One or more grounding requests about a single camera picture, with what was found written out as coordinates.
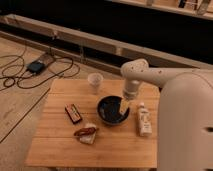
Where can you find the wooden rail frame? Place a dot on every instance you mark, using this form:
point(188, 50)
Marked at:
point(115, 47)

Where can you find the hot dog toy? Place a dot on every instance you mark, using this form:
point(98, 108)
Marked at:
point(87, 134)

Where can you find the wooden table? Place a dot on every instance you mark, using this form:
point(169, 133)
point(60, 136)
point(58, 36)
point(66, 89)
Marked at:
point(54, 143)

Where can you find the dark ceramic bowl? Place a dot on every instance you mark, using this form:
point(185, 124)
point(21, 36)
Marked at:
point(108, 110)

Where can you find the small red-brown box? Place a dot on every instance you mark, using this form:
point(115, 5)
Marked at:
point(73, 113)

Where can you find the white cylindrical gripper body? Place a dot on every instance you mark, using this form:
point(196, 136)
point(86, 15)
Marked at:
point(130, 90)

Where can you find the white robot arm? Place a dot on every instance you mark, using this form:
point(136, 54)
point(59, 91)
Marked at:
point(185, 113)

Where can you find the white squeeze bottle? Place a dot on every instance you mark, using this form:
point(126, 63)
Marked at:
point(144, 120)

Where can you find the black power adapter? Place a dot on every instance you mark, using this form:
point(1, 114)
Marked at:
point(35, 67)

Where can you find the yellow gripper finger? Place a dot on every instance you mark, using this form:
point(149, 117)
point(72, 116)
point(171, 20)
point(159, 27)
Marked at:
point(124, 105)

